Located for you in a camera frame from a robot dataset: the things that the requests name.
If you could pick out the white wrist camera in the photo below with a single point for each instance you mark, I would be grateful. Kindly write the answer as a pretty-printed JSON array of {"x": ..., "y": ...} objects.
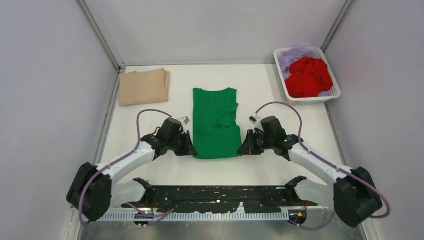
[
  {"x": 253, "y": 118},
  {"x": 184, "y": 120}
]

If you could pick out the green t shirt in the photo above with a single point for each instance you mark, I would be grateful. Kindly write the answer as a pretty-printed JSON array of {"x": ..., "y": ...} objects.
[{"x": 216, "y": 134}]

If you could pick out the white plastic basket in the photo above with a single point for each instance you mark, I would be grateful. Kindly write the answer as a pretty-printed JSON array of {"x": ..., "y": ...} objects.
[{"x": 331, "y": 94}]

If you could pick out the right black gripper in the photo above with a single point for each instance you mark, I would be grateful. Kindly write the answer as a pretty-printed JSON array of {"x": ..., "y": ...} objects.
[{"x": 249, "y": 147}]

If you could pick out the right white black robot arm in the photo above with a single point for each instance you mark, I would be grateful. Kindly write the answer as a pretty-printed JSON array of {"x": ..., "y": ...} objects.
[{"x": 330, "y": 174}]

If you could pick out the grey slotted cable duct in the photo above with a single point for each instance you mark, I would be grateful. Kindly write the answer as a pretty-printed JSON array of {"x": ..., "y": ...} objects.
[{"x": 239, "y": 215}]

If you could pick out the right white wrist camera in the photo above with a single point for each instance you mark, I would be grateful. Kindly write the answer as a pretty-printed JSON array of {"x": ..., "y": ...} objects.
[{"x": 253, "y": 118}]

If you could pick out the folded beige t shirt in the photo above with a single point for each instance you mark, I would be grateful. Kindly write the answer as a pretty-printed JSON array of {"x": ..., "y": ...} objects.
[{"x": 141, "y": 88}]

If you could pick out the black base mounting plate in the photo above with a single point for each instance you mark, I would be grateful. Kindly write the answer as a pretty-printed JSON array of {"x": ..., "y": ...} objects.
[{"x": 220, "y": 199}]

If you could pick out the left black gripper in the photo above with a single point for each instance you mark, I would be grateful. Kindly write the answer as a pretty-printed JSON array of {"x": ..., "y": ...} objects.
[{"x": 188, "y": 149}]

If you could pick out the lavender t shirt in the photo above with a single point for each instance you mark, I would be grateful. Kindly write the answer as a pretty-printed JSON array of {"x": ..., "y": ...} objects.
[{"x": 287, "y": 58}]

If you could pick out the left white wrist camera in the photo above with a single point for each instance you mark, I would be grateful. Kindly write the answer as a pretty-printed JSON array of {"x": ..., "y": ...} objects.
[{"x": 184, "y": 120}]

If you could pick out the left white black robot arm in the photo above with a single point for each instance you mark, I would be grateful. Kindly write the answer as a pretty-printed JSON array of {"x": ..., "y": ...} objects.
[{"x": 97, "y": 188}]

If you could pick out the red t shirt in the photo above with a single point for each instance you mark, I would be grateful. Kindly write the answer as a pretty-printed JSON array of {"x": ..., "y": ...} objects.
[{"x": 309, "y": 77}]

